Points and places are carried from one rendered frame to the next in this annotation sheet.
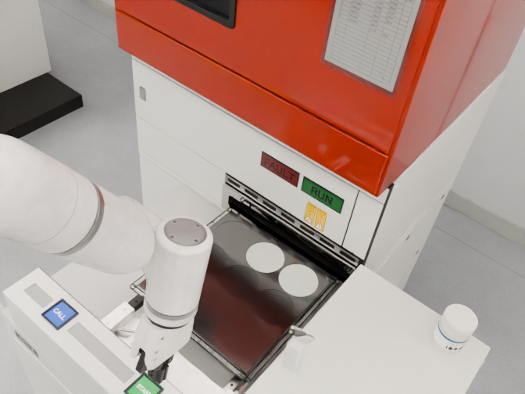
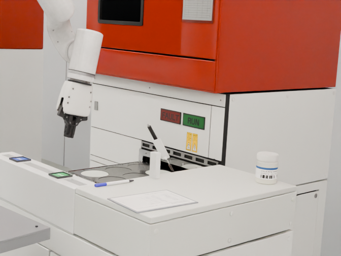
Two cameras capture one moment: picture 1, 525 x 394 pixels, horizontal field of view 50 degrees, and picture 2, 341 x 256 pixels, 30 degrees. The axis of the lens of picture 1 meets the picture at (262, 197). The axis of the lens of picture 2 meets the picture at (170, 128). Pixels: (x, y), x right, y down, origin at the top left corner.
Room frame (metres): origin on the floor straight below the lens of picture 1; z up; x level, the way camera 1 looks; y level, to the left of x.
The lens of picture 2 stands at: (-1.33, -0.64, 1.47)
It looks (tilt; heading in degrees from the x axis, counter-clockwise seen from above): 10 degrees down; 14
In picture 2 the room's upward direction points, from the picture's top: 3 degrees clockwise
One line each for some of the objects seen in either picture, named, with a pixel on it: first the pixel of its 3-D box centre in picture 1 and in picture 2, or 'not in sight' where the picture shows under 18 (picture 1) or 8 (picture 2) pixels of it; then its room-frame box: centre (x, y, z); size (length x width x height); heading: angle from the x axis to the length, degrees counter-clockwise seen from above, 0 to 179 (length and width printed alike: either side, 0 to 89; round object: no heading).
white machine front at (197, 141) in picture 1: (241, 166); (150, 130); (1.12, 0.07, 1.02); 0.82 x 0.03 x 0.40; 57
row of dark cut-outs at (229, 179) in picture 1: (288, 217); (177, 154); (1.02, -0.08, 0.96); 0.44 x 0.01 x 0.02; 57
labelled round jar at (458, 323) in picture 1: (454, 329); (266, 167); (0.71, -0.45, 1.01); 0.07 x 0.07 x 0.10
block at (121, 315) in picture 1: (116, 318); not in sight; (0.69, 0.29, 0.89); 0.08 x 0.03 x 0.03; 147
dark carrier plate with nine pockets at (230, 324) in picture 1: (237, 282); (136, 177); (0.83, 0.03, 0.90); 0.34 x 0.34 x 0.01; 57
